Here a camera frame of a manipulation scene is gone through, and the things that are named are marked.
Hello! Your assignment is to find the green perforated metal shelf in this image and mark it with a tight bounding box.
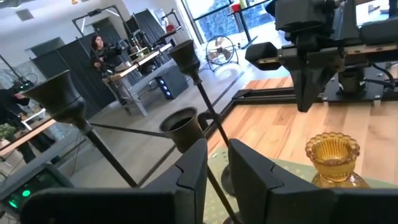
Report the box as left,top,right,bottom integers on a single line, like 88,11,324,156
203,146,398,224

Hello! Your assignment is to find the person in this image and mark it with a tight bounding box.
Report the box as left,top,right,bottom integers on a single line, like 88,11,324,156
89,34,124,77
0,88,31,125

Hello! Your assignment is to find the tall black candlestick holder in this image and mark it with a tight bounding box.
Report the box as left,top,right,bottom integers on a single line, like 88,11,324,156
23,70,139,189
167,39,238,197

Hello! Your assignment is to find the black partition panel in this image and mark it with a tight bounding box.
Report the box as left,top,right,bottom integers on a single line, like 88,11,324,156
30,30,116,119

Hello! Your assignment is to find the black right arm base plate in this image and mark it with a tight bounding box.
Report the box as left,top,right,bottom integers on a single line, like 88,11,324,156
322,63,398,103

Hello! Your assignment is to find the wood top grey desk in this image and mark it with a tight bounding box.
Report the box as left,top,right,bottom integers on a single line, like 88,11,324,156
101,42,178,118

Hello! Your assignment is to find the short black candlestick holder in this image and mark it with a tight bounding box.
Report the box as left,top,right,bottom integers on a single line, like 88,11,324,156
159,106,244,224

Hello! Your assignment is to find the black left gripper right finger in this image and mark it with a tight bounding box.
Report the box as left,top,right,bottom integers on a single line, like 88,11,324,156
228,138,398,224

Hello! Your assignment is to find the black computer tower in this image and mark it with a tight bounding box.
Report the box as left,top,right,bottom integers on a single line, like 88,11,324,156
155,66,190,101

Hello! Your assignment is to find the amber glass candle holder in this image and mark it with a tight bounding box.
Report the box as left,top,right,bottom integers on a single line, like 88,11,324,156
304,131,371,190

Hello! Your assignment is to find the round floor fan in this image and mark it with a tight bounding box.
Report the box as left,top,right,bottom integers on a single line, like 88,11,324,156
205,34,240,73

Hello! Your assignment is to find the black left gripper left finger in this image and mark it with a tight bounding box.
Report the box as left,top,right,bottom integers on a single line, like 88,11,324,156
19,138,208,224

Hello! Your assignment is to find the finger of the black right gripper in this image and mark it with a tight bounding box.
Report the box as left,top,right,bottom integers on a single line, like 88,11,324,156
307,70,345,112
290,70,315,112

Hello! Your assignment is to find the black electronics box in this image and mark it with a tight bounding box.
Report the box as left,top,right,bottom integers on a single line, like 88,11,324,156
0,162,75,218

